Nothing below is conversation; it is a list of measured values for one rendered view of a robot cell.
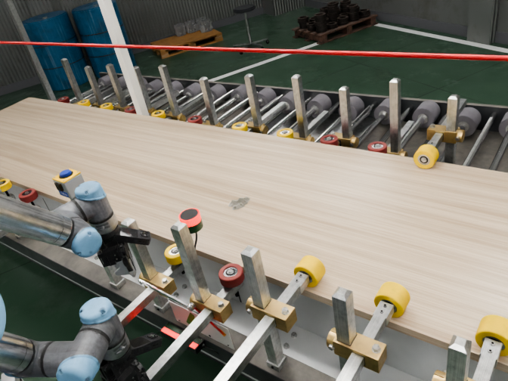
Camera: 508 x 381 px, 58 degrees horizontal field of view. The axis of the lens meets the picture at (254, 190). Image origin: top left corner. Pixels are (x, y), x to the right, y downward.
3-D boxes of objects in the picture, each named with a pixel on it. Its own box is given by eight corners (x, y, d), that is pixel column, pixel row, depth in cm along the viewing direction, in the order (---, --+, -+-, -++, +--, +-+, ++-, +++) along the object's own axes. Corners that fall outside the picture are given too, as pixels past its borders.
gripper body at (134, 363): (106, 388, 117) (90, 358, 111) (131, 363, 123) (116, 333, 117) (125, 402, 113) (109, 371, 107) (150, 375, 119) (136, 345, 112)
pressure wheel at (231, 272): (239, 308, 146) (232, 283, 140) (220, 299, 151) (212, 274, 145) (253, 291, 151) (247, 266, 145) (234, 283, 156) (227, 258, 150)
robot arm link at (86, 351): (48, 393, 98) (72, 350, 107) (96, 393, 95) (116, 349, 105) (32, 370, 94) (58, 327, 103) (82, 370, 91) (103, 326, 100)
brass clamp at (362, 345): (377, 376, 105) (377, 362, 102) (326, 352, 113) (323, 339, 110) (388, 355, 109) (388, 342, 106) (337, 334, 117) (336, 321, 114)
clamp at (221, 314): (223, 323, 139) (219, 313, 136) (191, 308, 147) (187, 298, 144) (234, 311, 143) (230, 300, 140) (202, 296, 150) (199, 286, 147)
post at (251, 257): (280, 373, 137) (250, 255, 111) (270, 368, 139) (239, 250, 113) (286, 364, 139) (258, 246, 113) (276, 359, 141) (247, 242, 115)
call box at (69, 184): (72, 201, 153) (63, 181, 149) (60, 196, 157) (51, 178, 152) (89, 190, 157) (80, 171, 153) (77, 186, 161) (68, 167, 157)
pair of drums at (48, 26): (47, 84, 701) (18, 19, 647) (129, 58, 741) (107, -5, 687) (53, 97, 637) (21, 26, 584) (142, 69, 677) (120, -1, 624)
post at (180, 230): (216, 341, 151) (178, 228, 125) (209, 336, 153) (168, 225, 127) (223, 332, 153) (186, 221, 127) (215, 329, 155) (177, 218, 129)
